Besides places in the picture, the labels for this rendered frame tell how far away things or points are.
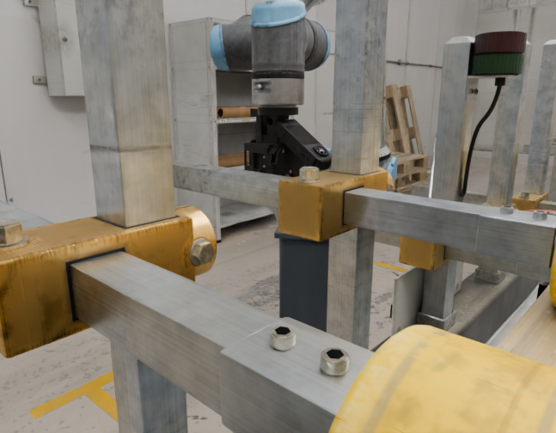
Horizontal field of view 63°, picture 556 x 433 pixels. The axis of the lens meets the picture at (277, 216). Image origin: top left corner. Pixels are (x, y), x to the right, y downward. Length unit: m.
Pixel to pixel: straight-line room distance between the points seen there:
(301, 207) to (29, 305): 0.24
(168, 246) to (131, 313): 0.08
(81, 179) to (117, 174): 2.97
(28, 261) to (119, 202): 0.06
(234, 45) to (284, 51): 0.19
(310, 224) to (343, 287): 0.11
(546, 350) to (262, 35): 0.62
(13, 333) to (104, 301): 0.05
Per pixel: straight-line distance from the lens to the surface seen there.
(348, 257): 0.48
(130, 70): 0.27
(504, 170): 0.92
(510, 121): 0.91
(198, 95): 3.35
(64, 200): 3.21
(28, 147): 3.10
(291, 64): 0.78
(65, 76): 2.93
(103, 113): 0.28
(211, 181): 0.55
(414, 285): 0.72
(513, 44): 0.66
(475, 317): 0.83
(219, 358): 0.16
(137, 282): 0.22
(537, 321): 0.35
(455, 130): 0.68
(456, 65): 0.68
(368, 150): 0.46
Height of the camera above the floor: 1.04
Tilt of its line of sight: 15 degrees down
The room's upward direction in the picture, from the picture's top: straight up
